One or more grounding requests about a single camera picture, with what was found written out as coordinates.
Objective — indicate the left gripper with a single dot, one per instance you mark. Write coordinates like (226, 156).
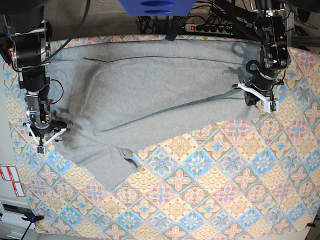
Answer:
(259, 87)

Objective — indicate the white drawer cabinet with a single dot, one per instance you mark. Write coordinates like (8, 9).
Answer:
(12, 213)

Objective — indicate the red white labels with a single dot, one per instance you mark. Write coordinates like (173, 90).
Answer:
(9, 174)

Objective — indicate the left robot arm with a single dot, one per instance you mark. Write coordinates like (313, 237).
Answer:
(273, 56)

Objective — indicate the blue clamp bottom left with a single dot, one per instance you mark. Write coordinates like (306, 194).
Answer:
(31, 218)

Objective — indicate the red clamp bottom right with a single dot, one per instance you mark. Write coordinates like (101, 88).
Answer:
(311, 225)

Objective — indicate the white power strip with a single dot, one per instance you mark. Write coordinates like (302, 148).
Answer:
(211, 28)

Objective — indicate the grey T-shirt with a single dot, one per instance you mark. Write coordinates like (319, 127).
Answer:
(126, 96)

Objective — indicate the black brush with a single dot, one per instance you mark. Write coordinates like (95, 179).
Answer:
(175, 28)

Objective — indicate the blue clamp top left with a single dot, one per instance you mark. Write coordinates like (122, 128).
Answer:
(6, 44)

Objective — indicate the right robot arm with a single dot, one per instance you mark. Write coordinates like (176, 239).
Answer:
(27, 51)

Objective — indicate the blue clamp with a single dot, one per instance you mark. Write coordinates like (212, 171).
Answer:
(6, 44)
(31, 218)

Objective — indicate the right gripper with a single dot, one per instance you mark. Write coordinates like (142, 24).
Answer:
(40, 123)

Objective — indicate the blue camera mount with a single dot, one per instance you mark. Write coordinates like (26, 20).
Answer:
(157, 7)

